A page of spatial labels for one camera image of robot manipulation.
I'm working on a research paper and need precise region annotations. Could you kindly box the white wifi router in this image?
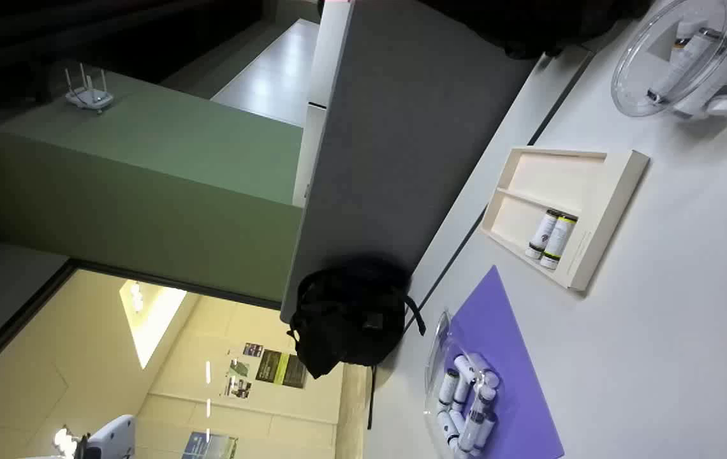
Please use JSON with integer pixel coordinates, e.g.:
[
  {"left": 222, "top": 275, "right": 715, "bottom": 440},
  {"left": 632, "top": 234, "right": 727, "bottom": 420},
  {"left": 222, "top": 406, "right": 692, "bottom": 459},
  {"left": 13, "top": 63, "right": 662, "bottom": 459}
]
[{"left": 59, "top": 58, "right": 118, "bottom": 114}]

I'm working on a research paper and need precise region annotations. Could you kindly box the white desk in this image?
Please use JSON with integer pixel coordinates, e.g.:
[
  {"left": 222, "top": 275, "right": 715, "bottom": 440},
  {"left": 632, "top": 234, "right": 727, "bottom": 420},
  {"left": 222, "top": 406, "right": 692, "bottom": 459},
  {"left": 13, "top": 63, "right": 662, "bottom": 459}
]
[{"left": 209, "top": 17, "right": 320, "bottom": 129}]

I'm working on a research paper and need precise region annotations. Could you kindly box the dark yellow wall poster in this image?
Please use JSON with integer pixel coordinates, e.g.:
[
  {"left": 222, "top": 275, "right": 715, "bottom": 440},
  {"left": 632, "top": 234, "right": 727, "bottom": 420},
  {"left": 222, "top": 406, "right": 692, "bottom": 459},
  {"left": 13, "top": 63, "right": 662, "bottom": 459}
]
[{"left": 253, "top": 347, "right": 285, "bottom": 384}]

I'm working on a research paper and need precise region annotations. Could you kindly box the white tube black cap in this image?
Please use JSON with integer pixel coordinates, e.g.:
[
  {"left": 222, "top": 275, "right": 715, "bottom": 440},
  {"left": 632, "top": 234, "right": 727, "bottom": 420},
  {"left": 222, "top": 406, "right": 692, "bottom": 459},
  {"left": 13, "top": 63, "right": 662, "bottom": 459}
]
[{"left": 642, "top": 28, "right": 722, "bottom": 108}]

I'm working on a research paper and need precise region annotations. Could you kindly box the brown wall poster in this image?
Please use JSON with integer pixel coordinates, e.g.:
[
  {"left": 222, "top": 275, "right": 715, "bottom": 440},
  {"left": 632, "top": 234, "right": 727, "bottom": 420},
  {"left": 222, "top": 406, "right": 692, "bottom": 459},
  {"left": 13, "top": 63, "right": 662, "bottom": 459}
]
[{"left": 280, "top": 351, "right": 308, "bottom": 391}]

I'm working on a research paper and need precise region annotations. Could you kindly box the purple mat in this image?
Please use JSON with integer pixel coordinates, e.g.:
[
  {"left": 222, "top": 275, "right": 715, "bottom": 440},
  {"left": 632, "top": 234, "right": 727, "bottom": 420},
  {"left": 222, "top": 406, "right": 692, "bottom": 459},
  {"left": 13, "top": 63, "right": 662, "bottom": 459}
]
[{"left": 442, "top": 266, "right": 565, "bottom": 459}]

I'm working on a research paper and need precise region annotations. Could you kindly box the grey partition panel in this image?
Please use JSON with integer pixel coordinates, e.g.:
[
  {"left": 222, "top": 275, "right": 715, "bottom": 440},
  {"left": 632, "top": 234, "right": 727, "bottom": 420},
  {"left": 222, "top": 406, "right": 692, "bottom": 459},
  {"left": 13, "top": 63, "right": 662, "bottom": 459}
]
[{"left": 280, "top": 0, "right": 542, "bottom": 320}]

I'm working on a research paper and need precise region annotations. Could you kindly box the light wooden tray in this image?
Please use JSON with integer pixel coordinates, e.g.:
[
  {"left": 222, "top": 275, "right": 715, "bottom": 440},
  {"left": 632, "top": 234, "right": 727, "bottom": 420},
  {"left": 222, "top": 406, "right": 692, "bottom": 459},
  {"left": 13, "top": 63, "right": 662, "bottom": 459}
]
[{"left": 477, "top": 146, "right": 653, "bottom": 297}]

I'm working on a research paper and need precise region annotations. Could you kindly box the clear plastic container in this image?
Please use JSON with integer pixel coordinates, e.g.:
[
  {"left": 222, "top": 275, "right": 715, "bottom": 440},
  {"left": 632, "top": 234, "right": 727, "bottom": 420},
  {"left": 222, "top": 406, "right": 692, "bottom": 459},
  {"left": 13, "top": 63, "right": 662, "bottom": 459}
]
[{"left": 422, "top": 310, "right": 504, "bottom": 459}]

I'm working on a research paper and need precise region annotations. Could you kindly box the black backpack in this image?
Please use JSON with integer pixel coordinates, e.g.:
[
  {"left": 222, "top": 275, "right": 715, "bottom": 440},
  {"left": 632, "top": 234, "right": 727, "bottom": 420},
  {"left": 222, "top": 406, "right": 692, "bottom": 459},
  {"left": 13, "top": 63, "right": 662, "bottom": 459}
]
[{"left": 285, "top": 252, "right": 428, "bottom": 431}]

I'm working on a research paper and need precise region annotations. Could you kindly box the pink white wall poster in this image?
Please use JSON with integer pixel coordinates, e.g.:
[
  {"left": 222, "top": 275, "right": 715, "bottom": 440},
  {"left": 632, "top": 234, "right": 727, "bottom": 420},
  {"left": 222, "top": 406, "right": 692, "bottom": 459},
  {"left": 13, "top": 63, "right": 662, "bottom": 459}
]
[{"left": 225, "top": 360, "right": 255, "bottom": 401}]

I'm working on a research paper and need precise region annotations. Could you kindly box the green cabinet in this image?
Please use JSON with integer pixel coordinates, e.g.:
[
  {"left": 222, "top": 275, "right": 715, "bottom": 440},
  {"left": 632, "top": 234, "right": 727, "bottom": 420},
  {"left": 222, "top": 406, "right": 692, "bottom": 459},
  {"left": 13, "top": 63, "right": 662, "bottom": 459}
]
[{"left": 0, "top": 69, "right": 305, "bottom": 304}]

